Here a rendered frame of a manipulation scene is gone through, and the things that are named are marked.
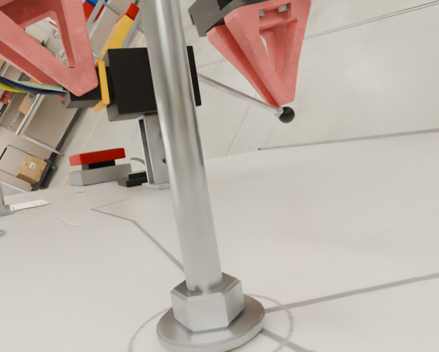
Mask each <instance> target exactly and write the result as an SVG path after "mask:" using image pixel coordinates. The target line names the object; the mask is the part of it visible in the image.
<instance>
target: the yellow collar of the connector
mask: <svg viewBox="0 0 439 352"><path fill-rule="evenodd" d="M95 66H97V67H98V75H99V81H100V86H101V96H102V100H101V101H100V102H99V103H98V104H97V105H95V106H94V107H93V109H94V112H99V111H101V110H102V109H103V108H104V107H105V106H107V105H108V104H109V103H110V99H109V93H108V87H107V77H106V72H105V62H104V61H98V62H97V63H96V65H95Z"/></svg>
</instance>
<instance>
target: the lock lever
mask: <svg viewBox="0 0 439 352"><path fill-rule="evenodd" d="M197 75H198V80H199V81H201V82H203V83H205V84H207V85H209V86H211V87H214V88H216V89H219V90H221V91H224V92H225V93H227V94H230V95H232V96H235V97H237V98H240V99H241V100H244V101H247V102H249V103H252V104H253V105H256V106H258V107H260V108H263V109H265V110H268V111H270V112H273V113H274V115H275V116H276V117H280V116H281V115H282V114H283V109H282V107H281V106H276V107H274V106H272V105H270V104H268V103H265V102H263V101H260V100H258V99H256V98H253V97H252V96H249V95H247V94H244V93H242V92H240V91H237V90H236V89H233V88H231V87H228V86H226V85H224V84H221V83H219V82H217V81H215V80H212V79H211V78H208V77H206V76H204V75H202V74H200V73H197Z"/></svg>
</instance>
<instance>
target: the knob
mask: <svg viewBox="0 0 439 352"><path fill-rule="evenodd" d="M282 109H283V114H282V115H281V116H280V117H278V119H279V121H281V122H282V123H284V124H288V123H290V122H292V121H293V119H294V118H295V111H294V110H293V109H292V108H291V107H289V106H285V107H282Z"/></svg>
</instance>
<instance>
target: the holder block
mask: <svg viewBox="0 0 439 352"><path fill-rule="evenodd" d="M186 49H187V53H188V62H189V66H190V71H191V80H192V85H193V93H194V98H195V106H196V107H199V106H201V105H202V102H201V97H200V88H199V84H198V75H197V71H196V65H195V57H194V52H193V46H192V45H187V46H186ZM102 61H104V62H105V66H109V70H110V78H111V82H112V90H113V94H114V103H113V104H112V105H111V106H107V107H106V109H107V116H108V121H109V122H116V121H123V120H129V119H137V118H138V117H139V116H141V115H143V114H147V113H154V112H158V110H157V105H156V97H155V93H154V85H153V80H152V76H151V68H150V63H149V55H148V50H147V47H130V48H111V49H107V51H106V53H105V55H104V57H103V59H102Z"/></svg>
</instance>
